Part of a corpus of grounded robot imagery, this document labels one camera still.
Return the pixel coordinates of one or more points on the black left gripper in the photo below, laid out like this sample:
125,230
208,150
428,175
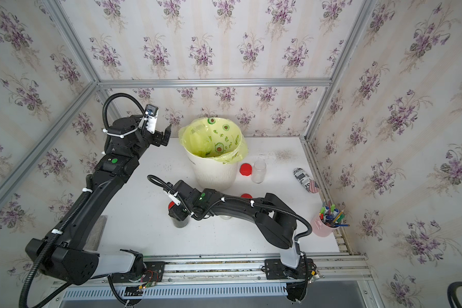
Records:
156,139

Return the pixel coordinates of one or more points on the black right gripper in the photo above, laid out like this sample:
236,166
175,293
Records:
174,213

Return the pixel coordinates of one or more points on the red-lid tea jar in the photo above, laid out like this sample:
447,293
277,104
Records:
259,171
177,221

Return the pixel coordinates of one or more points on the red jar lid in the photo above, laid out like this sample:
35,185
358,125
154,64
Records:
246,170
247,196

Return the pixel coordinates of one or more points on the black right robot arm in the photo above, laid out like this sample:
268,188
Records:
280,225

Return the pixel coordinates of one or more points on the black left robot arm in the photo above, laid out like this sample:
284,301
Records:
61,253

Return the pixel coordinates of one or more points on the white trash bin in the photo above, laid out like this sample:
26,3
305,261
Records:
212,174

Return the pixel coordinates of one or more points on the flag patterned can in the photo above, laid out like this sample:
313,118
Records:
306,181

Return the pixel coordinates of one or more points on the pink plastic cup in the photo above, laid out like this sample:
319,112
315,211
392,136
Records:
320,229

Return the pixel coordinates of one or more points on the coloured markers bundle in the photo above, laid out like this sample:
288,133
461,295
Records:
330,216

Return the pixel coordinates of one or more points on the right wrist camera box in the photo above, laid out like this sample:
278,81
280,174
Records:
175,198

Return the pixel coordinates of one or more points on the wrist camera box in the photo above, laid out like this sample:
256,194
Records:
175,198
149,119

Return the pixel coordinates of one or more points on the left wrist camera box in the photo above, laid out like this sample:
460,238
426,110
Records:
149,119

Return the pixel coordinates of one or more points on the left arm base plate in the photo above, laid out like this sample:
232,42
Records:
153,273

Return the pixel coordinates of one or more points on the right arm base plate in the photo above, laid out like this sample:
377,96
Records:
275,270

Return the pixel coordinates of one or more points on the aluminium rail frame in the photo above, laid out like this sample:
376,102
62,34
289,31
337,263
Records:
247,268

